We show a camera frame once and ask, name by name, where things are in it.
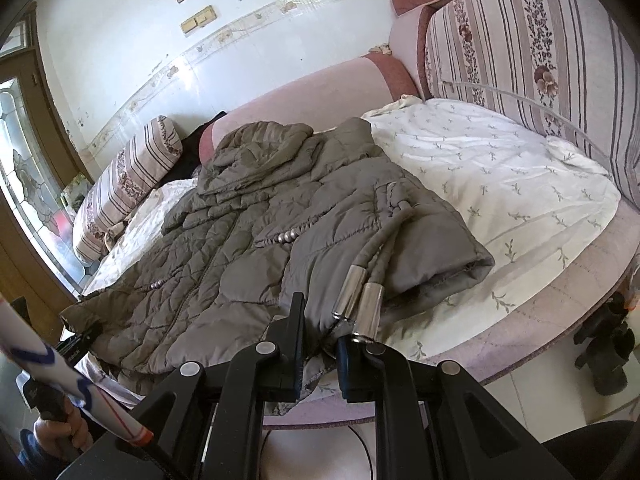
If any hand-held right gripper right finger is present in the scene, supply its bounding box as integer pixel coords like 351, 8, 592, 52
335, 335, 576, 480

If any striped floral pillow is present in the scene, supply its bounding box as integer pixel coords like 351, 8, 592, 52
72, 115, 184, 265

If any person's left hand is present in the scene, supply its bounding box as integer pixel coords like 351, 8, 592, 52
32, 402, 96, 453

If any striped floral headboard cushion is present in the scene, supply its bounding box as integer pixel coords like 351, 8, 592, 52
424, 0, 640, 211

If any pink round bed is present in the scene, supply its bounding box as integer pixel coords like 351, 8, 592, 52
197, 0, 640, 428

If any beige wall switch plate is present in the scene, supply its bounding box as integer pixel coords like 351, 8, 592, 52
180, 5, 218, 36

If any black cloth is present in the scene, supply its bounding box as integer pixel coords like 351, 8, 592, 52
160, 111, 228, 188

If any black boot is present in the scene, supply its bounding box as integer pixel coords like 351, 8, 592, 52
597, 292, 637, 343
574, 325, 629, 396

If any white blue-printed tube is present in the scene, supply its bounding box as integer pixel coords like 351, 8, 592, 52
0, 297, 155, 448

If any wooden door with stained glass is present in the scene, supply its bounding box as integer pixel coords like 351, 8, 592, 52
0, 5, 96, 341

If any thin black cable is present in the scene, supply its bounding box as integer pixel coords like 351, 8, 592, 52
347, 422, 377, 480

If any green printed box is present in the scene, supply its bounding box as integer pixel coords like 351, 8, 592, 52
60, 172, 92, 211

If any grey-brown quilted puffer jacket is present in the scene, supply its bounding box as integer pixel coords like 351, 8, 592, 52
60, 117, 496, 416

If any person's dark trouser leg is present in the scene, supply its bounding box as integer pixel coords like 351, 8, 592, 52
542, 420, 638, 480

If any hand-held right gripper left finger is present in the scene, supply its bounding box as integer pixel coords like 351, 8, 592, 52
56, 291, 307, 480

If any person's left forearm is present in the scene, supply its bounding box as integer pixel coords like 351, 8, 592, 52
17, 432, 57, 473

